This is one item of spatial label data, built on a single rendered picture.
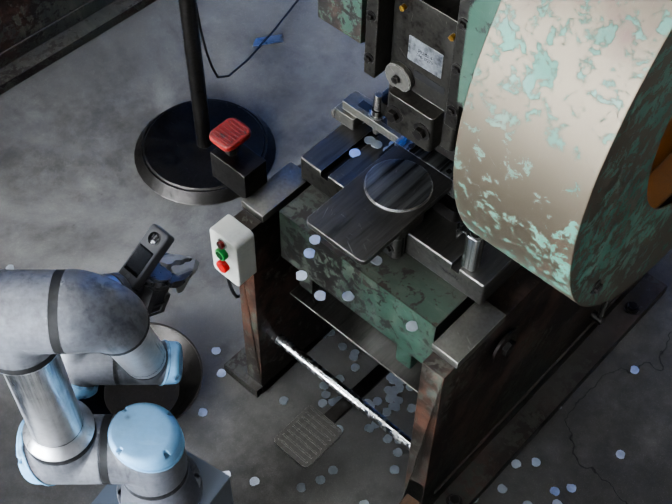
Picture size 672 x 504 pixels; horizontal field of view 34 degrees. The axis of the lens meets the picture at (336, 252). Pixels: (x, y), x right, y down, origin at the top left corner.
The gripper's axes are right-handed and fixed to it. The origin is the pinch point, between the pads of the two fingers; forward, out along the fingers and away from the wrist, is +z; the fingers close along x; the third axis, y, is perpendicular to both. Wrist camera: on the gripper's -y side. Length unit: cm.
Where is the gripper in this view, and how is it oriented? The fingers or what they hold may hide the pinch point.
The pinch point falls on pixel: (193, 260)
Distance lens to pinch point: 212.2
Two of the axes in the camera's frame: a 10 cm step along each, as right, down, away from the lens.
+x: 7.4, 5.3, -4.0
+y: -3.4, 8.2, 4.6
